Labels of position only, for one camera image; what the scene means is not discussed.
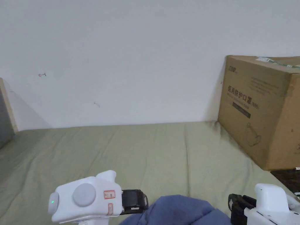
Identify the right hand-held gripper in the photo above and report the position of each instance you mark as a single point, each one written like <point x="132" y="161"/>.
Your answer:
<point x="269" y="211"/>

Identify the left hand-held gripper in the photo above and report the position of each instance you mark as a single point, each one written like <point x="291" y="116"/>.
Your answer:
<point x="84" y="201"/>

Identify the blue garment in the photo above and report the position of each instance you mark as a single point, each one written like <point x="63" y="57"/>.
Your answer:
<point x="178" y="211"/>

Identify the dark patterned cloth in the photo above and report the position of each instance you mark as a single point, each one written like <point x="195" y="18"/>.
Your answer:
<point x="288" y="179"/>

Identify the bed with pale green sheet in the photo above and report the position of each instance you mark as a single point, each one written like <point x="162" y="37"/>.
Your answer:
<point x="150" y="152"/>

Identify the brown cardboard carton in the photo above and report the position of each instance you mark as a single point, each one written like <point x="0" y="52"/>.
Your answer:
<point x="257" y="105"/>

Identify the grey board with wooden frame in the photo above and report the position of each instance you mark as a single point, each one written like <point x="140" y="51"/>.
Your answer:
<point x="5" y="112"/>

